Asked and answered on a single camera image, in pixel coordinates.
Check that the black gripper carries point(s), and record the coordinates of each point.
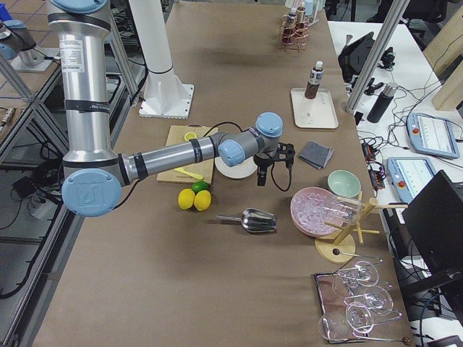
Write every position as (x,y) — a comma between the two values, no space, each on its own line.
(261,161)

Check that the white round plate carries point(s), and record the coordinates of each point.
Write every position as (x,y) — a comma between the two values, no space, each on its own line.
(240,171)

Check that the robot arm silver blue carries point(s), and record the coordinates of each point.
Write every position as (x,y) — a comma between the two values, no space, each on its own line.
(94,174)

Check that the cream rabbit tray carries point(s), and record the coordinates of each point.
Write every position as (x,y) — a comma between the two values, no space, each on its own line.
(316,113)

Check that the dark drink bottle on tray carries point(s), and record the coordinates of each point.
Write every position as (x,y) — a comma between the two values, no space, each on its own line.
(314,80)

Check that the black framed mirror tray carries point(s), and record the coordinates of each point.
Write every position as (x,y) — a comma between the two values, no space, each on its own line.
(329,301)

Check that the metal ice scoop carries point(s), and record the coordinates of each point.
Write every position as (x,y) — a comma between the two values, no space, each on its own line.
(254,221)

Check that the grey folded cloth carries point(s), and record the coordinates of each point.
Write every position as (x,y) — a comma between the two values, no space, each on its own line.
(316,155)

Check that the pink bowl of ice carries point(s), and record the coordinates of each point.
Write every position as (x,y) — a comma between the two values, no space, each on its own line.
(306,210)

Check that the yellow lemon lower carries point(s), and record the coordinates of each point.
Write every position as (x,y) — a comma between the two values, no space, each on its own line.
(202,200)

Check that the yellow lemon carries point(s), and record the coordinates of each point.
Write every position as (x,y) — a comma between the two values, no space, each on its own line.
(202,200)
(185,199)

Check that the green lime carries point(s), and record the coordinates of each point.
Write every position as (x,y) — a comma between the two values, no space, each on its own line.
(199,186)

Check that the yellow lemon upper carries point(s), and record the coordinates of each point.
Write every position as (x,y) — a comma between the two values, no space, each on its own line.
(185,199)

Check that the half lemon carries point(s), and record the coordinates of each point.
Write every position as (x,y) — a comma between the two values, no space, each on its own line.
(190,136)

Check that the yellow plastic knife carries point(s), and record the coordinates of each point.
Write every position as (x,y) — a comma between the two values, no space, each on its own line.
(189,173)

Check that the mint green bowl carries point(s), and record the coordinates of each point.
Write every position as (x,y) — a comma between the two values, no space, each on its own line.
(344,183)

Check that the clear glass on stand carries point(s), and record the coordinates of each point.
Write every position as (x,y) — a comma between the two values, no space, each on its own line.
(338,210)

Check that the wooden cup tree stand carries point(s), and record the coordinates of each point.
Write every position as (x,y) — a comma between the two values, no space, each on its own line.
(339,247)

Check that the black thermos bottle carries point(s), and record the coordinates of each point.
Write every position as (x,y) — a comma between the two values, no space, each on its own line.
(382,102)

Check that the bottle lying in rack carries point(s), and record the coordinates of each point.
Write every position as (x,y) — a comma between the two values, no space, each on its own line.
(288,30)

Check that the wine glass upper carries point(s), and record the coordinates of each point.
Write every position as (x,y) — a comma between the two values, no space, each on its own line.
(352,280)

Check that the wine glass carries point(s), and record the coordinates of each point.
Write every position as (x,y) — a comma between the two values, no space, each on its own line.
(354,323)
(374,298)
(352,280)

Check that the teach pendant lower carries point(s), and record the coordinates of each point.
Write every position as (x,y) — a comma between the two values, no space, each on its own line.
(410,175)

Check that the teach pendant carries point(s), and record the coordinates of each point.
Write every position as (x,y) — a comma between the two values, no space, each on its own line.
(432,135)
(410,175)

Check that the wine glass middle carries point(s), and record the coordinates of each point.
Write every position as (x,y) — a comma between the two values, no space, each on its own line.
(374,298)

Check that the teach pendant upper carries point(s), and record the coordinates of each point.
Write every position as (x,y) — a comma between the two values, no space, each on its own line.
(432,135)

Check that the wine glass lower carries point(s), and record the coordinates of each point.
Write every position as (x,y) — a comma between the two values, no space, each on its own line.
(354,323)

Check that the black monitor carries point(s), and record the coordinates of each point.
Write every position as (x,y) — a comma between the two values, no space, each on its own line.
(434,222)

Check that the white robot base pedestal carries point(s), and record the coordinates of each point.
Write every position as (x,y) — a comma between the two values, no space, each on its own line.
(165,96)

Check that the copper wire bottle rack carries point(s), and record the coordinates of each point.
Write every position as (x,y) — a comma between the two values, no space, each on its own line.
(299,39)

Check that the aluminium frame post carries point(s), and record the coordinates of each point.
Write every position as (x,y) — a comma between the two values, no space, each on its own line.
(388,27)

